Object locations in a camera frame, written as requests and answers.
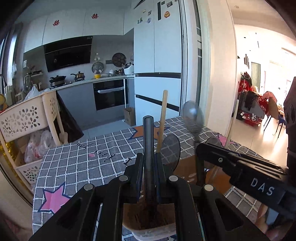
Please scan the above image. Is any black handled spoon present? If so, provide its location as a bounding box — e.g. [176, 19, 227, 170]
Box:
[182, 100, 204, 149]
[143, 115, 155, 204]

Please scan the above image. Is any white plastic utensil holder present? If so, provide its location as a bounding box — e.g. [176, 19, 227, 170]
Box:
[122, 155, 225, 241]

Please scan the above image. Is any dark transparent spoon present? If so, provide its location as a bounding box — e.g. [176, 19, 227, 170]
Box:
[160, 134, 181, 172]

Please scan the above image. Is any wooden chopstick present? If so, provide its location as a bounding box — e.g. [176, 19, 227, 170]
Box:
[224, 99, 239, 149]
[156, 90, 168, 153]

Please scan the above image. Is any grey checked tablecloth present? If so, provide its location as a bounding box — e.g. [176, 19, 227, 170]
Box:
[32, 116, 261, 240]

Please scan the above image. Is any cardboard box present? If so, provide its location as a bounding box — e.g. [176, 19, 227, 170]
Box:
[123, 107, 135, 126]

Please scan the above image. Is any black built-in oven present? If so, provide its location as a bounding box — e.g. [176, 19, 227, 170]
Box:
[93, 79, 128, 110]

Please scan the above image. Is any white perforated storage rack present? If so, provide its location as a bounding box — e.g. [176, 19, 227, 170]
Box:
[1, 90, 68, 188]

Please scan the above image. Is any black cooking wok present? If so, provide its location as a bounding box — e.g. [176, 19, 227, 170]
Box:
[49, 75, 66, 87]

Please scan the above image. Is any black range hood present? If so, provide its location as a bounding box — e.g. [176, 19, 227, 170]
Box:
[43, 36, 93, 72]

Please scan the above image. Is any white refrigerator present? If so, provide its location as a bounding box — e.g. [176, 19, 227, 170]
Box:
[133, 1, 182, 126]

